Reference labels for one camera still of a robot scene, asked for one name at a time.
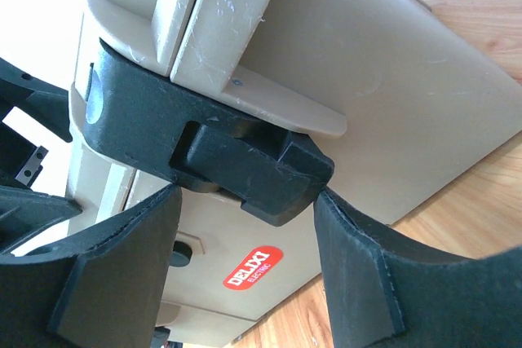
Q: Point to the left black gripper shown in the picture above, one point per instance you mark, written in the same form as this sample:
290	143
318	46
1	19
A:
34	118

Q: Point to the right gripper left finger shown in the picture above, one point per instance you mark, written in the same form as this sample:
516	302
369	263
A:
100	287

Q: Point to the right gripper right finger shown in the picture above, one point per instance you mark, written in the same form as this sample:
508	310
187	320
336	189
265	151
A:
384	289

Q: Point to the tan plastic tool box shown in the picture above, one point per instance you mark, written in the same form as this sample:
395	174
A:
255	107

